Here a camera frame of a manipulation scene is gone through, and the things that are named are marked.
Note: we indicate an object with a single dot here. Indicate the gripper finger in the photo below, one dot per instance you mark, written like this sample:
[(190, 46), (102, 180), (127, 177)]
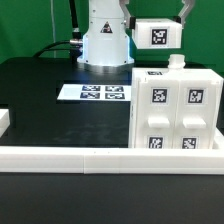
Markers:
[(129, 20), (188, 5)]

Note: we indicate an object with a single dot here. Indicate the white cabinet top box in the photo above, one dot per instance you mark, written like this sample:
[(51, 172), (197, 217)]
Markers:
[(157, 34)]

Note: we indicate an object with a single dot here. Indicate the white cabinet body box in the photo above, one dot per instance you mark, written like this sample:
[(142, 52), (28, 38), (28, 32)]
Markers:
[(176, 70)]

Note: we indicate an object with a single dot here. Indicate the white cabinet door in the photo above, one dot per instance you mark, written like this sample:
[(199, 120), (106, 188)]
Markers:
[(159, 108), (195, 115)]

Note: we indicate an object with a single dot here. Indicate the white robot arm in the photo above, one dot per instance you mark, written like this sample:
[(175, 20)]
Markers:
[(106, 44)]

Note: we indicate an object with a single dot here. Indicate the white marker sheet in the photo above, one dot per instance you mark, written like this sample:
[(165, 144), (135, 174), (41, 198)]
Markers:
[(86, 92)]

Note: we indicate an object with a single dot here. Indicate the white U-shaped fence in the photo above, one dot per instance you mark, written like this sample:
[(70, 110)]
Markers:
[(113, 161)]

